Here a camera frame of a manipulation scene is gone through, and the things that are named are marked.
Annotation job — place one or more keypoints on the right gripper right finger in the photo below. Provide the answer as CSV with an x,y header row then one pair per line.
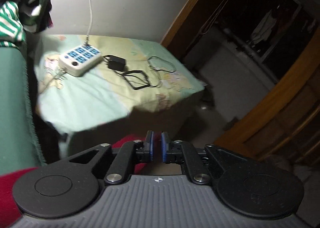
x,y
186,155

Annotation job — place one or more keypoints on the dark red knit sweater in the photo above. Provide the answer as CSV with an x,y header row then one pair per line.
x,y
63,188

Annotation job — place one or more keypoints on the green white striped garment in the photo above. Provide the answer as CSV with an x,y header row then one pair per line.
x,y
21,16

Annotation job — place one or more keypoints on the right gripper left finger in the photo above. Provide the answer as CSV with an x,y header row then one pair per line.
x,y
125,159

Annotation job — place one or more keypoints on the black power adapter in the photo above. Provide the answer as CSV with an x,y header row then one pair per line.
x,y
115,63

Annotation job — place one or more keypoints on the green table cloth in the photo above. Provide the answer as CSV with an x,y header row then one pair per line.
x,y
20,147

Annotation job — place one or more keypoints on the white power strip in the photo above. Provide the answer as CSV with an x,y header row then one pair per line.
x,y
80,59

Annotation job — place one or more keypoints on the pale patterned bed sheet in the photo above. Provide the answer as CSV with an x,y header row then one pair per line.
x,y
159,96

